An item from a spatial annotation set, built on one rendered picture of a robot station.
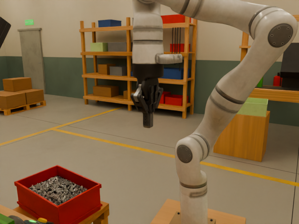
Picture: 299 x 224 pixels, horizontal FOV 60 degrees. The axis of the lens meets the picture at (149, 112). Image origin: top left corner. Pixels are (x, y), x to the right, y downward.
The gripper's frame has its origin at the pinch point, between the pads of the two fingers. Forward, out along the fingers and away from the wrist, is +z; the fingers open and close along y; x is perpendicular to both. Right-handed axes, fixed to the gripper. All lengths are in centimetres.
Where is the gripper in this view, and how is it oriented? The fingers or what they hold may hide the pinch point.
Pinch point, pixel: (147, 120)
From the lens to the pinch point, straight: 65.3
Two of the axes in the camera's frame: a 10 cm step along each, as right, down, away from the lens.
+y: -4.7, 2.0, -8.6
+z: 0.0, 9.7, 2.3
